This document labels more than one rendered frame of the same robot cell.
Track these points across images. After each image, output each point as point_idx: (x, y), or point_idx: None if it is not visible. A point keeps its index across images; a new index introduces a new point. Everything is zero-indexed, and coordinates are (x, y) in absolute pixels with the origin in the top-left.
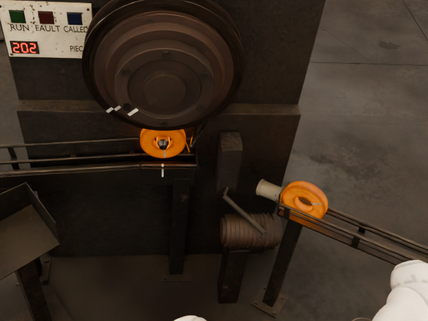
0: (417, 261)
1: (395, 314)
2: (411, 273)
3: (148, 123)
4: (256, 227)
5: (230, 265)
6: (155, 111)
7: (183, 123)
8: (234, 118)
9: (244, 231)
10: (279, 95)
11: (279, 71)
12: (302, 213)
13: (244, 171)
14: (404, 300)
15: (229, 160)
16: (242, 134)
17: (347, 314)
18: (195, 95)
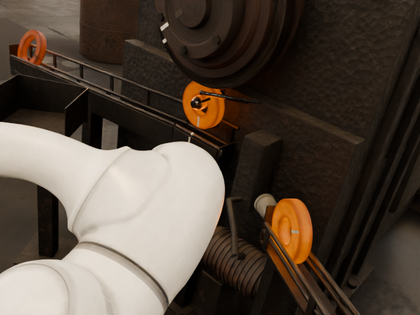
0: (202, 149)
1: (46, 134)
2: (164, 144)
3: (172, 45)
4: (232, 245)
5: (200, 296)
6: (182, 34)
7: (199, 57)
8: (280, 117)
9: (222, 247)
10: (344, 114)
11: (350, 77)
12: (277, 242)
13: None
14: (98, 149)
15: (248, 155)
16: (285, 146)
17: None
18: (217, 22)
